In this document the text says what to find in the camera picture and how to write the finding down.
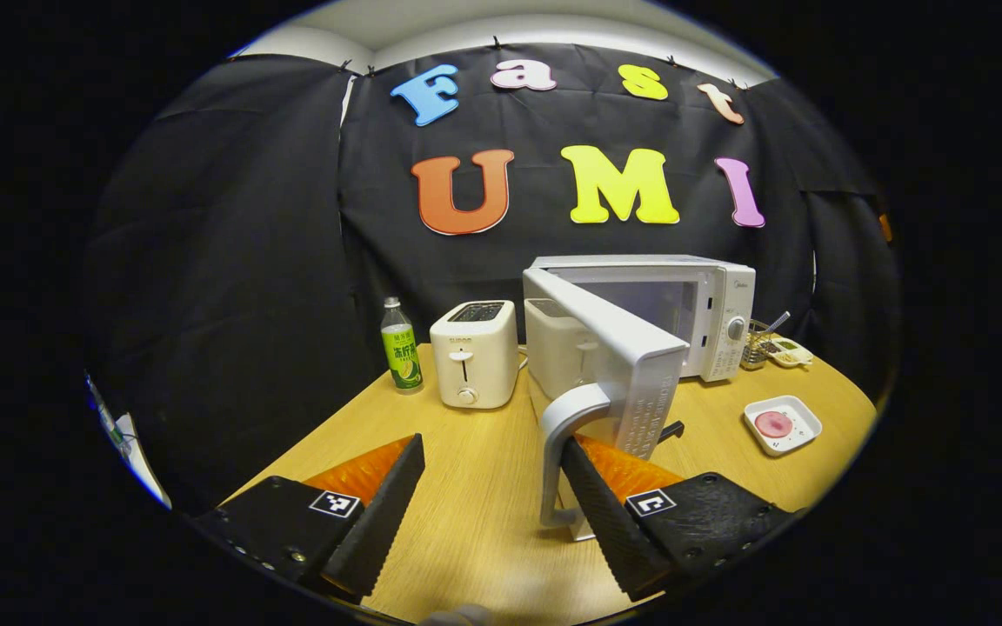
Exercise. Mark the white microwave oven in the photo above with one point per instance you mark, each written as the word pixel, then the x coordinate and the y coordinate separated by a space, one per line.
pixel 631 365

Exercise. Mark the green label drink bottle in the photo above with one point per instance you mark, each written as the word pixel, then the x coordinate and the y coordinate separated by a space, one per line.
pixel 401 356

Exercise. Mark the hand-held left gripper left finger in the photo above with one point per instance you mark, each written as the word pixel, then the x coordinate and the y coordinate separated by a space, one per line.
pixel 384 513

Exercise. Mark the white square plate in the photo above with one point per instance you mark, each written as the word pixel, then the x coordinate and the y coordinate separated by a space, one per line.
pixel 801 426

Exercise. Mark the metal mesh cutlery basket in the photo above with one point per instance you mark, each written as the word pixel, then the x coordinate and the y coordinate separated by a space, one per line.
pixel 756 352

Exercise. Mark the round pink food slice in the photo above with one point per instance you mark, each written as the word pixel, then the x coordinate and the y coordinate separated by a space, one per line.
pixel 773 424

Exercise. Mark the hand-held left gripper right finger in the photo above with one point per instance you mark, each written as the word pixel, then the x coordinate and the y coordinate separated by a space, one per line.
pixel 610 522

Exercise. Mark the white toaster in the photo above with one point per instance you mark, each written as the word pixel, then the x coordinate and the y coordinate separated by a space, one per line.
pixel 475 365

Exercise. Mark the white divided grain dish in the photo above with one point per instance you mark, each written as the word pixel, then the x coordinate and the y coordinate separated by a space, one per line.
pixel 792 355

